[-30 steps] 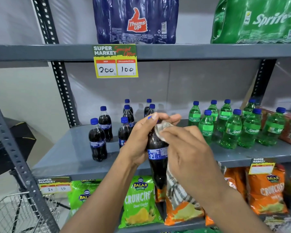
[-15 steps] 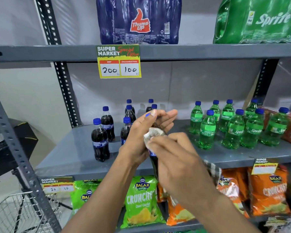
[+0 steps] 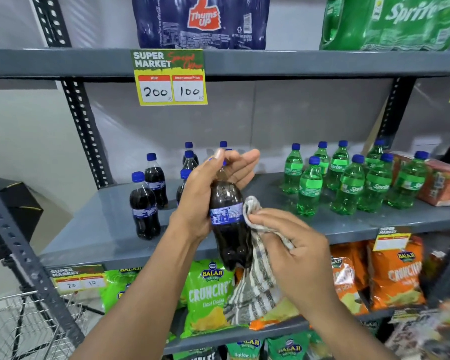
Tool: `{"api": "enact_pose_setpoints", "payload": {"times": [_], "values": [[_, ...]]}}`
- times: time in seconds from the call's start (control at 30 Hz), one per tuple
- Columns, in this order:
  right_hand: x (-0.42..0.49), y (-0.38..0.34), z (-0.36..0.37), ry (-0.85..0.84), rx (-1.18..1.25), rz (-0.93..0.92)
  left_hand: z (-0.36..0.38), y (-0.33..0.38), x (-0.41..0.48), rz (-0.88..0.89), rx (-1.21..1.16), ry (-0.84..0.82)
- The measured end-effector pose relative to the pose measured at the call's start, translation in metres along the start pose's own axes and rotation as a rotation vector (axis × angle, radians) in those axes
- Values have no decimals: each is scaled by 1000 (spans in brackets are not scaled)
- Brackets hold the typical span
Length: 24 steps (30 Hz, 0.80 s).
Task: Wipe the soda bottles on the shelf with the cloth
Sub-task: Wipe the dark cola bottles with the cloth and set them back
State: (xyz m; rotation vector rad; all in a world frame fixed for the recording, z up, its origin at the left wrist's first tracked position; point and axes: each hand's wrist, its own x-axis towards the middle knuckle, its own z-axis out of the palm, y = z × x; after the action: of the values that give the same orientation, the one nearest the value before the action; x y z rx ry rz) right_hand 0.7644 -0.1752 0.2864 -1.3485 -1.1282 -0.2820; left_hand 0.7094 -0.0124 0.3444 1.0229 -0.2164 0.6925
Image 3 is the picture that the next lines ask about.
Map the person's left hand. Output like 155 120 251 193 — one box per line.
169 148 261 244

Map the person's right hand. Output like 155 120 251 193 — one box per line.
247 208 337 316

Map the blue-labelled cola soda bottle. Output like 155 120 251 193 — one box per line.
209 161 254 271

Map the grey striped cleaning cloth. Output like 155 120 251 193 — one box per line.
223 196 298 327

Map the person's right forearm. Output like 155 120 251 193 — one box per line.
288 290 399 360

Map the person's left forearm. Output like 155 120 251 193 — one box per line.
70 220 211 360

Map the cluster of green soda bottles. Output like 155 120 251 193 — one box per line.
282 139 432 217

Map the orange yellow chips bag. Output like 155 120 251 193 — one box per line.
249 297 300 331

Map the large green chips bag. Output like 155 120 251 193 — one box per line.
180 258 236 339

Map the large yellow green price tag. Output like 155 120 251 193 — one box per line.
130 49 209 107

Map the small yellow blank price tag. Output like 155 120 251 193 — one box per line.
373 226 412 252

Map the grey metal shelving rack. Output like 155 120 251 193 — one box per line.
0 0 450 360

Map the large orange chips bag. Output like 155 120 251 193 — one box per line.
367 236 427 311

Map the blue shrink-wrapped bottle pack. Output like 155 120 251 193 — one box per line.
131 0 271 51

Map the red shrink-wrapped pack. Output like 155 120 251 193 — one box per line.
389 151 450 207

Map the small green yellow price tag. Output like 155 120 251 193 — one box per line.
48 264 107 296

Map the pile of blurred snack packets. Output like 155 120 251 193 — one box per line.
384 299 450 360

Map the black softbox light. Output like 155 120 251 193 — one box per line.
0 175 44 268

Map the green shrink-wrapped bottle pack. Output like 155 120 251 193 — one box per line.
319 0 450 52

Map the grey slotted metal post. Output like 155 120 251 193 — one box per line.
0 171 86 350

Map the wire shopping basket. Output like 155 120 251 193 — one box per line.
0 290 88 360

